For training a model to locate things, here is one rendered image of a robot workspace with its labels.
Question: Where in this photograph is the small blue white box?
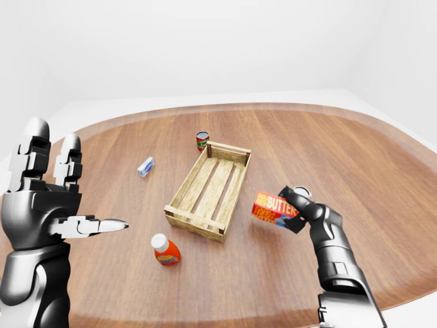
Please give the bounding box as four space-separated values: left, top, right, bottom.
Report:
137 156 157 178

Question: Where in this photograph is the wooden slat tray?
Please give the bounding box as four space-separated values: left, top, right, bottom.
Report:
163 140 253 244

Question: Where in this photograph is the red tin can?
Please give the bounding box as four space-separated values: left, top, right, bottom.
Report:
195 131 210 152

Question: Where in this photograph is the red butter box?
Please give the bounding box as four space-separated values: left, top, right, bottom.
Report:
251 191 300 228

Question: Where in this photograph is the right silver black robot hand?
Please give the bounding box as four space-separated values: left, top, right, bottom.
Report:
277 185 343 249

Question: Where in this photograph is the orange sauce bottle white cap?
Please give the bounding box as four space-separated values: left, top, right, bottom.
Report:
150 233 182 268

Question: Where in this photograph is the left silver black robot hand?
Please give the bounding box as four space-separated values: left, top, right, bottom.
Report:
0 117 130 253

